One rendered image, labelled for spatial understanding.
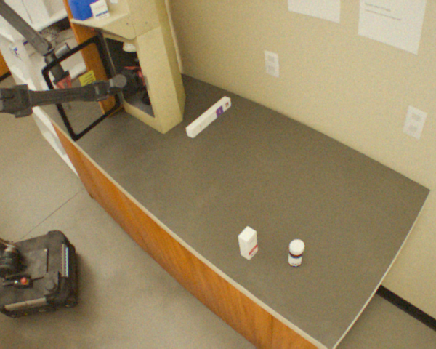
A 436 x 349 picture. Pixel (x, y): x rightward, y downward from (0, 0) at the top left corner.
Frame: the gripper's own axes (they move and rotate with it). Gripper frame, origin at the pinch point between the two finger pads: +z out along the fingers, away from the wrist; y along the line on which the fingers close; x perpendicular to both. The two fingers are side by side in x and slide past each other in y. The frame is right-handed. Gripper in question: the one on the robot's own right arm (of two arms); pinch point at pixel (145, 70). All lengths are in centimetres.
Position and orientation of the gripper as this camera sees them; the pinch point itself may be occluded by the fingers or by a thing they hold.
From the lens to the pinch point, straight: 151.8
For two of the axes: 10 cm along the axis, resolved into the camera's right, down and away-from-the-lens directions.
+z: 6.9, -5.5, 4.7
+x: 1.1, 7.2, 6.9
